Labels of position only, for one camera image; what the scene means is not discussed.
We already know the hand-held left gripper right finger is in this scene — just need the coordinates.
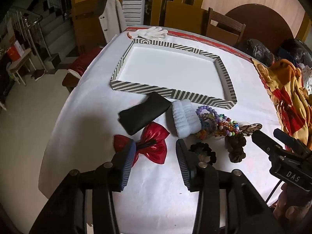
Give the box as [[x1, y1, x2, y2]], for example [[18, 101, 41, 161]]
[[175, 138, 286, 234]]

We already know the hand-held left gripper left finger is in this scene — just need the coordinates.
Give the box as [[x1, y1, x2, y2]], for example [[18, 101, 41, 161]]
[[29, 140, 137, 234]]

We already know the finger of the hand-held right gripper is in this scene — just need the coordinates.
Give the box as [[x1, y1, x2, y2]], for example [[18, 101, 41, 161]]
[[252, 130, 289, 167], [273, 128, 312, 158]]

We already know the leopard print hair bow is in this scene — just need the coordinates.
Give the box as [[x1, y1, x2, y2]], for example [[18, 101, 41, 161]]
[[238, 123, 263, 135]]

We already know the black scrunchie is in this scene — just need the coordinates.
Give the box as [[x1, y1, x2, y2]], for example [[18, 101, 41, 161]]
[[189, 142, 217, 165]]

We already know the red shiny hair bow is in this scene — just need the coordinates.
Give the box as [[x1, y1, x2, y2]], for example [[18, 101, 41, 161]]
[[113, 122, 170, 164]]

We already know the brown scrunchie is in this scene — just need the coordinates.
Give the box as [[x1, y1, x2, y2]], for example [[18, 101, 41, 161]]
[[224, 134, 247, 163]]

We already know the multicoloured bead bracelet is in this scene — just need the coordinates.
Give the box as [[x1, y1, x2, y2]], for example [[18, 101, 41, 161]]
[[218, 116, 240, 137]]

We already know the pale blue pleated scrunchie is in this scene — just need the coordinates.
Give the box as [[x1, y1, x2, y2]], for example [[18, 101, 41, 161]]
[[166, 99, 201, 138]]

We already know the black fabric headband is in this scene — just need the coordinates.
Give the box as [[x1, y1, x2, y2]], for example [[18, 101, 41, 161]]
[[119, 92, 172, 136]]

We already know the purple bead bracelet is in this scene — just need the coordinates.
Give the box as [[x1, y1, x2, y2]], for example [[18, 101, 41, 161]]
[[196, 105, 218, 127]]

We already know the striped cardboard tray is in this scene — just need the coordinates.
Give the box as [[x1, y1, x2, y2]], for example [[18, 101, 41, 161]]
[[110, 38, 237, 109]]

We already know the person's right hand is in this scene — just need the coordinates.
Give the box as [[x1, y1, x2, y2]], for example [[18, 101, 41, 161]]
[[272, 184, 312, 226]]

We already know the yellow red patterned blanket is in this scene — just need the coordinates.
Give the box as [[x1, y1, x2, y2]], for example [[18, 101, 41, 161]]
[[251, 58, 312, 152]]

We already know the white tablecloth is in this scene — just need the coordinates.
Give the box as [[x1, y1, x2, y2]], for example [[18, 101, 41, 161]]
[[38, 27, 281, 234]]

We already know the black plastic bag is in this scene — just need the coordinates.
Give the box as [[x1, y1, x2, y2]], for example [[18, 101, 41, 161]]
[[238, 38, 275, 67], [278, 38, 312, 66]]

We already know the red seat cushion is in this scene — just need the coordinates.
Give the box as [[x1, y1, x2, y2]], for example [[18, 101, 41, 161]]
[[68, 47, 103, 78]]

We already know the red patterned tablecloth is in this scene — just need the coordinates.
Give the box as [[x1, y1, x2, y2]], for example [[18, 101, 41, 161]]
[[125, 26, 253, 62]]

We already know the round brown table top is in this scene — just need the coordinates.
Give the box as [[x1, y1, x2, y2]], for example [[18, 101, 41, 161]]
[[224, 4, 294, 54]]

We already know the pair of shoes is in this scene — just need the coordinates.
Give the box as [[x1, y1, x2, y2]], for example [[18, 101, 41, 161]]
[[30, 69, 47, 81]]

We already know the wooden chair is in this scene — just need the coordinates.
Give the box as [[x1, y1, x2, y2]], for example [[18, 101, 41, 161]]
[[206, 7, 246, 47]]

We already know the white work glove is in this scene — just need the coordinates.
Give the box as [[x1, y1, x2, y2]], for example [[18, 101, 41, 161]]
[[126, 27, 168, 40]]

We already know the white coat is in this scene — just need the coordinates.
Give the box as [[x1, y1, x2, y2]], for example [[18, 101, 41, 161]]
[[99, 0, 127, 44]]

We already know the small white table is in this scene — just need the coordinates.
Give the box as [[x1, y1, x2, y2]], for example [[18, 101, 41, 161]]
[[10, 49, 33, 86]]

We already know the wooden board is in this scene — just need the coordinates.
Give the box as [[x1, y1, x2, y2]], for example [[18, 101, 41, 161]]
[[164, 0, 208, 33]]

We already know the red box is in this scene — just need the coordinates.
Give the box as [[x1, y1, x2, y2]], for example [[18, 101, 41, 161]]
[[7, 40, 25, 60]]

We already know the white louvered door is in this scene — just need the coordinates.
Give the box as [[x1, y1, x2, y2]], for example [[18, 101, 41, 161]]
[[121, 0, 145, 26]]

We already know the metal stair railing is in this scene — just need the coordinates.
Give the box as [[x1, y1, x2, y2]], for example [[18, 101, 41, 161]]
[[7, 7, 51, 72]]

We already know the black cable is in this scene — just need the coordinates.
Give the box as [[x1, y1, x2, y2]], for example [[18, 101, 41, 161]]
[[266, 179, 283, 206]]

